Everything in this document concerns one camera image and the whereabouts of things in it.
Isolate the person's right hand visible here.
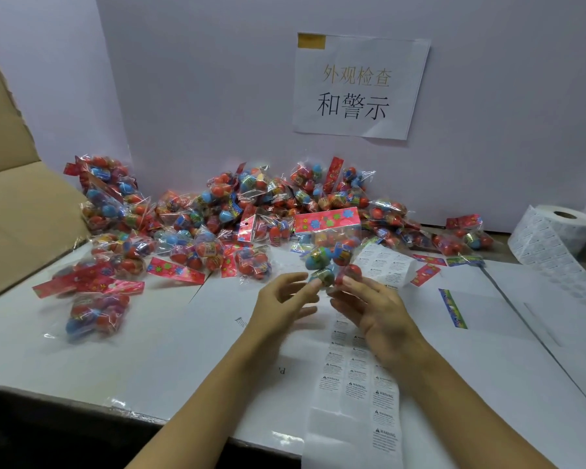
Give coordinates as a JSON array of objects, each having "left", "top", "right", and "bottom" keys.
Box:
[{"left": 326, "top": 275, "right": 436, "bottom": 375}]

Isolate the person's left hand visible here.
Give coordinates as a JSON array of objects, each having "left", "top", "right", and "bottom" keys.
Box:
[{"left": 243, "top": 272, "right": 323, "bottom": 350}]

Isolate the clear toy ball bag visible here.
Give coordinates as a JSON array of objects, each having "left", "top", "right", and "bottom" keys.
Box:
[{"left": 293, "top": 207, "right": 365, "bottom": 289}]

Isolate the person's right forearm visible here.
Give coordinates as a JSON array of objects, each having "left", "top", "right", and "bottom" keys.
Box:
[{"left": 393, "top": 344, "right": 560, "bottom": 469}]

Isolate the person's left forearm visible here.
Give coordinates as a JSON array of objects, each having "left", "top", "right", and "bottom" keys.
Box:
[{"left": 126, "top": 332, "right": 285, "bottom": 469}]

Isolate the pile of toy ball packets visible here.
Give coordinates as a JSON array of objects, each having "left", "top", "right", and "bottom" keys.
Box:
[{"left": 32, "top": 153, "right": 497, "bottom": 343}]

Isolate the white warning label strip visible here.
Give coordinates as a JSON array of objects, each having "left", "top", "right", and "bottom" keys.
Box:
[{"left": 302, "top": 242, "right": 419, "bottom": 469}]

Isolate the large white paper sheet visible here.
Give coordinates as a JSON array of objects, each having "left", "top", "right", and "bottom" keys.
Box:
[{"left": 105, "top": 249, "right": 586, "bottom": 469}]

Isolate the roll of white labels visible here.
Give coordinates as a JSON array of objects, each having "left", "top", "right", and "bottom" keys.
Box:
[{"left": 507, "top": 204, "right": 586, "bottom": 315}]

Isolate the brown cardboard box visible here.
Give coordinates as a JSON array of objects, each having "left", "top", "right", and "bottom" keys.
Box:
[{"left": 0, "top": 30, "right": 92, "bottom": 306}]

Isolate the white paper wall sign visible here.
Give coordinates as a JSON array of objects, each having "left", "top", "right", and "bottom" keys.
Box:
[{"left": 292, "top": 32, "right": 432, "bottom": 141}]

